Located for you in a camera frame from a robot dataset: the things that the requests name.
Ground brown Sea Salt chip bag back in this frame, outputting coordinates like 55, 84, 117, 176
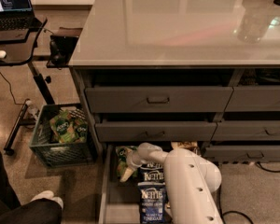
171, 142, 198, 151

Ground thin black cable left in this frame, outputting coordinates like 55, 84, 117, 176
0, 66, 24, 106

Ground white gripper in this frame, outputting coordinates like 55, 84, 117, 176
119, 148, 147, 182

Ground green dang rice chip bag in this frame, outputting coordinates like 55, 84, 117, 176
116, 146, 137, 177

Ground blue Kettle chip bag front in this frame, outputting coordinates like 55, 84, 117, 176
138, 182, 166, 224

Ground black floor cable right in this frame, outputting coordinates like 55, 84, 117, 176
217, 161, 280, 224

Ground black clamp device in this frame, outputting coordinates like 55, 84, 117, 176
47, 27, 82, 68

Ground black laptop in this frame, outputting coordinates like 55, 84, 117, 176
0, 0, 35, 31

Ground green plastic crate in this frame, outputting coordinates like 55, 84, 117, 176
29, 104, 97, 168

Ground grey top left drawer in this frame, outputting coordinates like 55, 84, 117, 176
85, 86, 232, 113

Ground person leg dark trousers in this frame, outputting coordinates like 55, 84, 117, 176
0, 152, 63, 224

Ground green chip bag in crate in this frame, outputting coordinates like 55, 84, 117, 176
49, 110, 77, 143

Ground grey drawer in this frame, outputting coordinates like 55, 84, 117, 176
202, 146, 280, 163
212, 120, 280, 141
85, 86, 232, 113
95, 121, 217, 142
226, 86, 280, 112

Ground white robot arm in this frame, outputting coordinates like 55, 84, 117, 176
120, 143, 223, 224

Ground black standing desk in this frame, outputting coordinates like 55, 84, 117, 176
0, 17, 54, 156

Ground grey middle left drawer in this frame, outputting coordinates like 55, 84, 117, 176
95, 121, 217, 142

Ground open bottom left drawer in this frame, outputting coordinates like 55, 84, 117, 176
98, 143, 218, 224

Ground white shoe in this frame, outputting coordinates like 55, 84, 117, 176
32, 190, 63, 208

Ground grey top right drawer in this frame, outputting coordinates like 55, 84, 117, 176
226, 86, 280, 112

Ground grey bottom right drawer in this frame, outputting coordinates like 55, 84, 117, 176
202, 146, 280, 163

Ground grey middle right drawer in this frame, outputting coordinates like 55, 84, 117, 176
212, 120, 280, 141

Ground grey cabinet with counter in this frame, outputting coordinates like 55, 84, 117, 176
70, 0, 280, 151

